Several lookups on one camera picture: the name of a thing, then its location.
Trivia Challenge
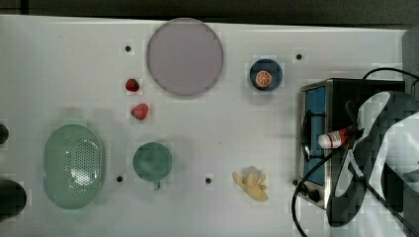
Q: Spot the peeled banana toy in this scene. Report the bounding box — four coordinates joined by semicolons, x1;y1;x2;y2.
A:
232;166;268;201

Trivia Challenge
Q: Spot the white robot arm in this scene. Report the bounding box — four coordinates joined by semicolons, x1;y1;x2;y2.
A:
326;91;418;236

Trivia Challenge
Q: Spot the small black cylinder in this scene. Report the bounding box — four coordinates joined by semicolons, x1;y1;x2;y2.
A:
0;124;9;144

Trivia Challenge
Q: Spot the orange slice toy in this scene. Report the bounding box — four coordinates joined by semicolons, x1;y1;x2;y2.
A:
255;70;272;88

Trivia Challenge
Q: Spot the black oven door handle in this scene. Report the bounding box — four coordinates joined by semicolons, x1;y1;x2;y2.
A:
301;110;325;162

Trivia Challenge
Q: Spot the black toaster oven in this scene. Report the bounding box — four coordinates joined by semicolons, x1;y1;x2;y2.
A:
297;79;408;213

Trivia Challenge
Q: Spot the green perforated colander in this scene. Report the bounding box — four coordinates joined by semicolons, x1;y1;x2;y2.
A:
42;118;105;210

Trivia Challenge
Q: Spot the large black cylinder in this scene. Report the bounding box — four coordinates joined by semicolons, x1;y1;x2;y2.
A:
0;180;27;221

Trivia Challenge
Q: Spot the green cup with handle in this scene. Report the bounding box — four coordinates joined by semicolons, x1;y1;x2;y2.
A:
132;142;172;191

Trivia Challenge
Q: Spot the red ketchup bottle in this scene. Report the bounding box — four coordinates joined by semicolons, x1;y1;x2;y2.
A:
317;126;353;149

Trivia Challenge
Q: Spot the pink strawberry toy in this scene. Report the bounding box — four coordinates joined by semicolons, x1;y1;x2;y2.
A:
130;104;149;120

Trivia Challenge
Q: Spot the blue bowl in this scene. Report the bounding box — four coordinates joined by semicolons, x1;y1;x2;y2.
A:
250;58;283;92

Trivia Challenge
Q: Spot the dark red strawberry toy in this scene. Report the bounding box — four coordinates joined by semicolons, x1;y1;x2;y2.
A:
126;78;139;92

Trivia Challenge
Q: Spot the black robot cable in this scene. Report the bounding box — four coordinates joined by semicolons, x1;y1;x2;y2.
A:
291;67;419;237

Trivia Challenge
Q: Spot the purple round plate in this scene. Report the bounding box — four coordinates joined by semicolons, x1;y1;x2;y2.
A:
146;18;223;96

